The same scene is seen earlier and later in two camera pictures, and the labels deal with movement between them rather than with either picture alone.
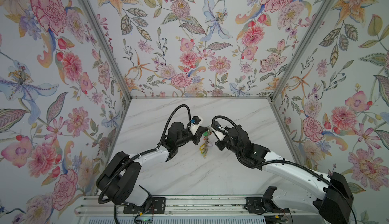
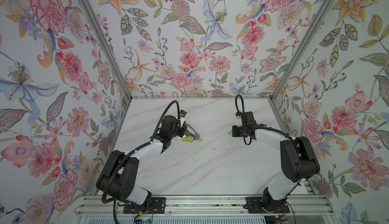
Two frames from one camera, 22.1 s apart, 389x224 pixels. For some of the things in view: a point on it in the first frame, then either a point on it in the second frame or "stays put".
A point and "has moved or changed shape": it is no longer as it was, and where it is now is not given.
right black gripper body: (219, 142) to (236, 131)
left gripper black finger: (201, 130) to (184, 125)
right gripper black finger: (215, 135) to (235, 129)
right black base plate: (256, 206) stays put
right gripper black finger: (221, 145) to (236, 133)
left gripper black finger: (196, 138) to (181, 132)
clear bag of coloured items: (204, 147) has moved or changed shape
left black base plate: (158, 206) stays put
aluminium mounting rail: (197, 205) stays put
